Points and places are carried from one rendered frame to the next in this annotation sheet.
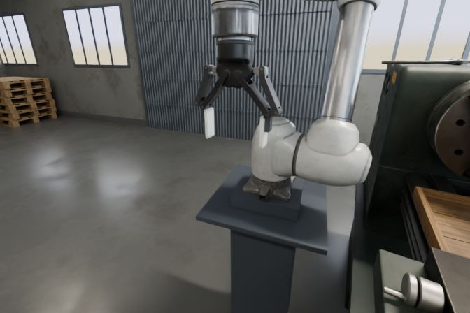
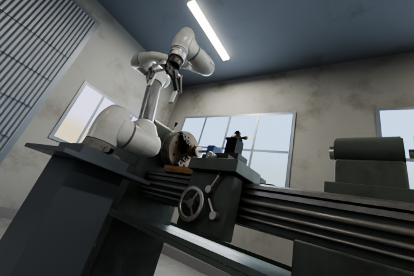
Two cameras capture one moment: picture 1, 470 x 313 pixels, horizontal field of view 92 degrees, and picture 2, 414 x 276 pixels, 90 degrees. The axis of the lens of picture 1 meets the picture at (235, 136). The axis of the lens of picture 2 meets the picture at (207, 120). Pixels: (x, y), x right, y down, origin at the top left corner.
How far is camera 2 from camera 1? 0.96 m
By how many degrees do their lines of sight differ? 82
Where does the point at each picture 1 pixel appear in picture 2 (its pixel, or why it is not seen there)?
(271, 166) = (118, 133)
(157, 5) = not seen: outside the picture
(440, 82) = (164, 130)
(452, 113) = (175, 138)
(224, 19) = (183, 53)
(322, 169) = (147, 140)
